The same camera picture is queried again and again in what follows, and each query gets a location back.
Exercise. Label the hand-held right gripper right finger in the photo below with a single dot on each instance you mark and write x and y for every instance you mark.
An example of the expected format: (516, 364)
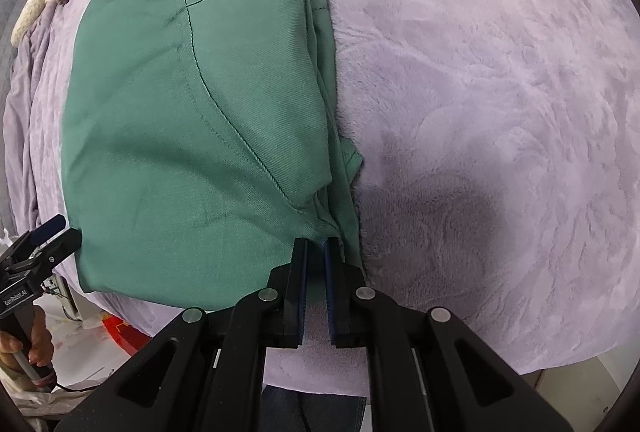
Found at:
(330, 282)

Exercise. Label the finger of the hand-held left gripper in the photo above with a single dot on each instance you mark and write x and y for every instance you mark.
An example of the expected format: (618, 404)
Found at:
(62, 247)
(47, 227)

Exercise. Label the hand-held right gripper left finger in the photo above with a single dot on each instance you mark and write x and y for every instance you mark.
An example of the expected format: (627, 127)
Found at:
(300, 282)

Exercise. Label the green work jacket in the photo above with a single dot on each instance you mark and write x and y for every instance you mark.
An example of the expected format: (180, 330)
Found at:
(200, 111)

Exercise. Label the person's left hand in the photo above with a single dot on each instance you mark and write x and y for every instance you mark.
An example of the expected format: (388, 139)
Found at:
(42, 342)

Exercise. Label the red basket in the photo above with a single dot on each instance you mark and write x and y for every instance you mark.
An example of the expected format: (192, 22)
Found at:
(125, 332)

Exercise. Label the person's blue jeans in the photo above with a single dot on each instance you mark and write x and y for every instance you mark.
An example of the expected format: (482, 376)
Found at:
(330, 412)

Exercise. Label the grey quilted headboard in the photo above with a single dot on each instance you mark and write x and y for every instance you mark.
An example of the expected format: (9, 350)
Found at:
(6, 61)

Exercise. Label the cream knit cloth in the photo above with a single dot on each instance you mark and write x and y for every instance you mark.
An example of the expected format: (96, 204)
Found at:
(27, 19)

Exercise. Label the lavender plush blanket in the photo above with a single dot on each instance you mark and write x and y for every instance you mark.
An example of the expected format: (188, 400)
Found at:
(475, 111)

